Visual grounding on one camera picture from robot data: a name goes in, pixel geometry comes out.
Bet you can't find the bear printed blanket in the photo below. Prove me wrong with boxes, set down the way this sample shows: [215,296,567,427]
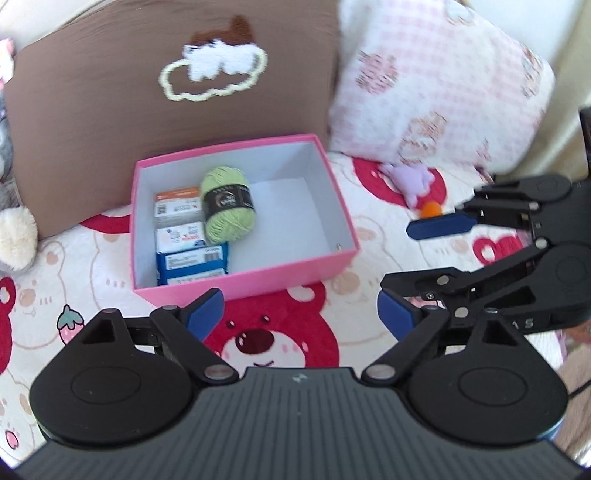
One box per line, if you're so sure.
[0,152,564,467]

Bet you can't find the pink checked pillow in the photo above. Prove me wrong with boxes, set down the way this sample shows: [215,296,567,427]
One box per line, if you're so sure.
[325,0,557,174]

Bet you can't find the blue wipes packet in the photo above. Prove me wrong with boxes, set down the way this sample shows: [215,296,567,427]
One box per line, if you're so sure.
[156,243,230,287]

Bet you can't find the white tissue pack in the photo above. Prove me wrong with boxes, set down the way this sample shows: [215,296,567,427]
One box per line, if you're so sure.
[154,220,208,254]

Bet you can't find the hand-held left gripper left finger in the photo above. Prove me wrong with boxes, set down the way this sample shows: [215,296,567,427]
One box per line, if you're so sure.
[81,287,238,385]

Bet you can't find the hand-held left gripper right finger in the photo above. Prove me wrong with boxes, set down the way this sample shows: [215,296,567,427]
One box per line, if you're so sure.
[361,288,525,386]

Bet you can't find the clear box with orange label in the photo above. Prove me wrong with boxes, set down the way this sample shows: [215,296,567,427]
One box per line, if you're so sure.
[153,185,204,229]

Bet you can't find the grey rabbit plush toy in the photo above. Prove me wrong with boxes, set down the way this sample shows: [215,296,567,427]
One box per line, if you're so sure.
[0,37,39,273]

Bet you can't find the green yarn ball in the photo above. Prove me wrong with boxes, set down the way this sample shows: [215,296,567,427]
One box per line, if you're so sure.
[199,166,257,245]

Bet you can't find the purple plush toy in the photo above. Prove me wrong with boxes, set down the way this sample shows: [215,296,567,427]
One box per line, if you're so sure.
[379,162,437,208]

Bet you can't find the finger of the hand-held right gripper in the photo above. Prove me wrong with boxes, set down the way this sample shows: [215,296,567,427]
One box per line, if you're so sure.
[406,174,578,241]
[381,237,552,311]

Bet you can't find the brown embroidered pillow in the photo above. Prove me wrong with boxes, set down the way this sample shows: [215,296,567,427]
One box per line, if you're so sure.
[11,0,342,238]

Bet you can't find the pink cardboard box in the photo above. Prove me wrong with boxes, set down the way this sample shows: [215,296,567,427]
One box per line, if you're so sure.
[131,134,360,306]

